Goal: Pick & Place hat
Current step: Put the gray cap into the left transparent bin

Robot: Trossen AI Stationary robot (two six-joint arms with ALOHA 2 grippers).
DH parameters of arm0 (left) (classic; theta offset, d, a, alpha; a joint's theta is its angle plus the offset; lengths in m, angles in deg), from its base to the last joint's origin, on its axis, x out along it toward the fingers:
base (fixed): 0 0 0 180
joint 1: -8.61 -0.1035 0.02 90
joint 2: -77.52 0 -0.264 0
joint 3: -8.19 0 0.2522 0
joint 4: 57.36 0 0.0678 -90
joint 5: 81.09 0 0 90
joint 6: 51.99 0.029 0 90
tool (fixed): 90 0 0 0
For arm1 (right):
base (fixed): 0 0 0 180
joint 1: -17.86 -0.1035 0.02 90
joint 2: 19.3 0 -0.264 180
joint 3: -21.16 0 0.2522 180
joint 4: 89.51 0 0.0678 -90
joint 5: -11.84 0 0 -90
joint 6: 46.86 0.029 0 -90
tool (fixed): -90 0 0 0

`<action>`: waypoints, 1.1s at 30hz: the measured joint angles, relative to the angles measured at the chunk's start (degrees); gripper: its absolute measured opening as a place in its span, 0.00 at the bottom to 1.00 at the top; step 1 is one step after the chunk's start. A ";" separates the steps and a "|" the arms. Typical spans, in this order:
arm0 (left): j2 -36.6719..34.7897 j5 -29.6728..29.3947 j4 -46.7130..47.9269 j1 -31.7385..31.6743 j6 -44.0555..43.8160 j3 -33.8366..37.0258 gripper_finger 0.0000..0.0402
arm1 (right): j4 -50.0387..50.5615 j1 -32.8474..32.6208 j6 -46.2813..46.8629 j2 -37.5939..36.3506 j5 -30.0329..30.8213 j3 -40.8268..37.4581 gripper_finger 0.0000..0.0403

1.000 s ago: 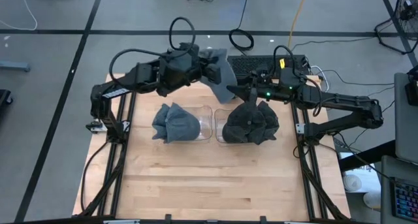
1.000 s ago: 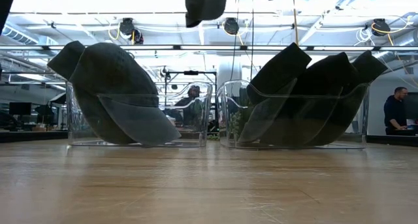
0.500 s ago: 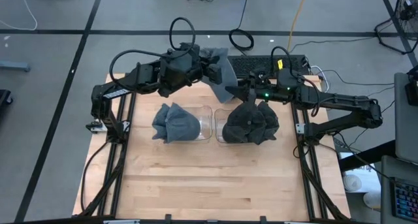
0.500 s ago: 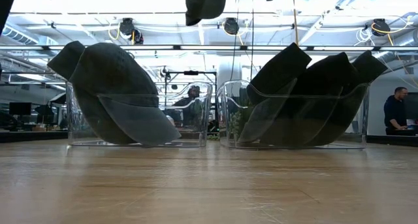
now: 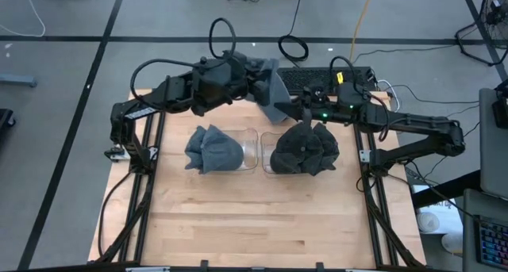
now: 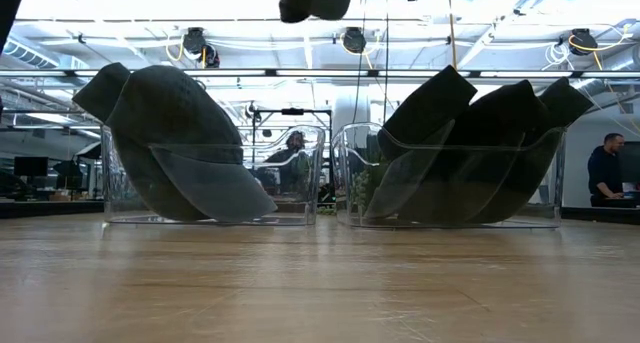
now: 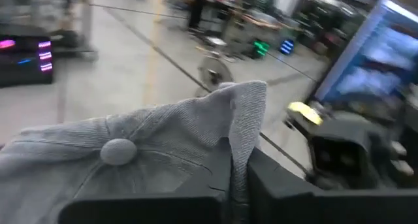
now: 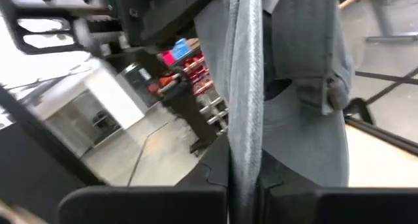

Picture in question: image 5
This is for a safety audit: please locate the white tape roll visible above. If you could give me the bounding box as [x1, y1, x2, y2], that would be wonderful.
[441, 232, 464, 255]
[416, 211, 441, 234]

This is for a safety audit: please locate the backlit rainbow keyboard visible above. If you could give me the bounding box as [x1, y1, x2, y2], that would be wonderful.
[475, 215, 508, 271]

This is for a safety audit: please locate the clear plastic bin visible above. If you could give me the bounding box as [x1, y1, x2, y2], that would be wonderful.
[260, 131, 287, 174]
[191, 127, 260, 174]

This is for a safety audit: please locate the grey metal foot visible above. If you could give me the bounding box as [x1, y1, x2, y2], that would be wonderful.
[0, 74, 38, 88]

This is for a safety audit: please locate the black aluminium rig frame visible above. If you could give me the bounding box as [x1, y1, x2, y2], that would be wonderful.
[87, 88, 428, 272]

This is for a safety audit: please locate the white printed sheet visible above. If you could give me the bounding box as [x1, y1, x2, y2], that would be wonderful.
[412, 184, 464, 236]

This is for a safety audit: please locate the black caster base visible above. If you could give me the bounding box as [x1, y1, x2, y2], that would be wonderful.
[0, 108, 17, 131]

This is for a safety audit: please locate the black fan cable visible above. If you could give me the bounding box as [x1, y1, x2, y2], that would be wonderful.
[348, 44, 457, 67]

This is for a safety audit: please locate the yellow power cable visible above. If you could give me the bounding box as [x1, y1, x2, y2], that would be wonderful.
[347, 0, 376, 67]

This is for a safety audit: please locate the white floor cable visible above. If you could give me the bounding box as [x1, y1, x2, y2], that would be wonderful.
[0, 0, 47, 38]

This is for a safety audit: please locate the black floor beam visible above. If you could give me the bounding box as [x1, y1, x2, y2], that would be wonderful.
[411, 169, 482, 210]

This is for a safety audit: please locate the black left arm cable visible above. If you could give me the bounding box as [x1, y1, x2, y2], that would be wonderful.
[129, 17, 238, 110]

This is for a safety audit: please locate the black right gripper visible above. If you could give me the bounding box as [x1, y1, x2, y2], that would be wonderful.
[274, 84, 346, 127]

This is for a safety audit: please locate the grey side desk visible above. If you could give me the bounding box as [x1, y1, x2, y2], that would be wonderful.
[462, 187, 508, 272]

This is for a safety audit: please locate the black desk device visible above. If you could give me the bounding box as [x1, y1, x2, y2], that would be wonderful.
[491, 78, 508, 130]

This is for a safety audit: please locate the black power cable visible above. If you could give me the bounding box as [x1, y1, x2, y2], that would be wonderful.
[277, 0, 310, 63]

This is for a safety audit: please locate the black standing fan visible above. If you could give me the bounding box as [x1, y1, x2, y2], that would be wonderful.
[454, 0, 508, 67]

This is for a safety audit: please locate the white computer cable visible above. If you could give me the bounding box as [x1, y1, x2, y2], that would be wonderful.
[375, 79, 402, 115]

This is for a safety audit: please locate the grey flat panel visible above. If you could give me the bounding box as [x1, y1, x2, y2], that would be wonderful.
[478, 87, 508, 201]

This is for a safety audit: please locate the thin black floor cable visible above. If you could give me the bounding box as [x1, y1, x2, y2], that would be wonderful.
[383, 83, 481, 106]

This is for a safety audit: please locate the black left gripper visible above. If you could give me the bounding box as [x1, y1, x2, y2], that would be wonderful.
[216, 52, 273, 106]

